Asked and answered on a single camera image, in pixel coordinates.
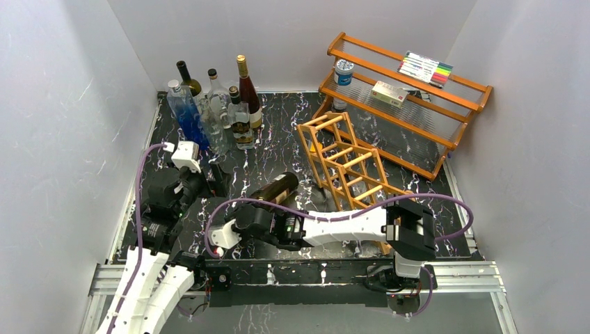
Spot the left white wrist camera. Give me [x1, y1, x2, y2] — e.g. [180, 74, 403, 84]
[164, 141, 201, 173]

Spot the purple cable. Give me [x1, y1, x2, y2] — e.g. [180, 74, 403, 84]
[204, 193, 475, 319]
[106, 143, 176, 334]

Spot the clear glass bottle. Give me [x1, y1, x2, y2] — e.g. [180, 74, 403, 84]
[207, 68, 231, 129]

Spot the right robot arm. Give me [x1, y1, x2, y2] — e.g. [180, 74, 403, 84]
[209, 199, 436, 288]

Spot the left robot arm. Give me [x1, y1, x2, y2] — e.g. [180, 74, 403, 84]
[97, 162, 230, 333]

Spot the green white box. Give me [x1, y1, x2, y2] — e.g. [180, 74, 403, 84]
[371, 81, 408, 108]

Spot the yellow capped bottle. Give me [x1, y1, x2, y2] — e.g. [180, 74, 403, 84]
[308, 142, 323, 153]

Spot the green wine bottle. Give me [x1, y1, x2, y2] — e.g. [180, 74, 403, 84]
[176, 61, 202, 97]

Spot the small clear plastic bottle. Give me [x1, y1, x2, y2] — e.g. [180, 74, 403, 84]
[333, 97, 348, 112]

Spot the dark red wine bottle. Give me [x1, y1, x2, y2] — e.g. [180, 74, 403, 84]
[236, 54, 262, 129]

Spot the clear bottle bottom rack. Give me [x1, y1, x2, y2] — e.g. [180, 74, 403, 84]
[196, 93, 229, 156]

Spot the marker pen pack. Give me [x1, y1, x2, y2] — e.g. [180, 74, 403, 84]
[397, 51, 454, 88]

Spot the blue square bottle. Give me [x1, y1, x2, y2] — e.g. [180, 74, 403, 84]
[166, 79, 209, 150]

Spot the silver capped dark bottle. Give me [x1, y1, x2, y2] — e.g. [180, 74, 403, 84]
[249, 172, 298, 204]

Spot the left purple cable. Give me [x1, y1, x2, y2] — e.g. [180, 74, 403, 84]
[106, 143, 176, 334]

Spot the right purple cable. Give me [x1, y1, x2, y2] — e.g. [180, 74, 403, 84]
[204, 193, 475, 319]

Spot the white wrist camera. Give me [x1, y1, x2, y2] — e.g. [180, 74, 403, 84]
[208, 219, 242, 257]
[164, 141, 201, 173]

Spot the orange wooden shelf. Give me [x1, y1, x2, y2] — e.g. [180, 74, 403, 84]
[315, 32, 493, 180]

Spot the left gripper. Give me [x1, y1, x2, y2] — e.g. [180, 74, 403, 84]
[169, 157, 232, 217]

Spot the blue white jar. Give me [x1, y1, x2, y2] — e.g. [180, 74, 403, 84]
[334, 59, 355, 86]

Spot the light wooden wine rack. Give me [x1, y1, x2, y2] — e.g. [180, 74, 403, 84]
[296, 111, 416, 256]

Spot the clear bottle rack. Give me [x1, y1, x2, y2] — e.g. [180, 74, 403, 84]
[228, 86, 255, 150]
[196, 93, 229, 156]

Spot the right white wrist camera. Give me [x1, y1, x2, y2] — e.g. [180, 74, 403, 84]
[208, 219, 242, 257]

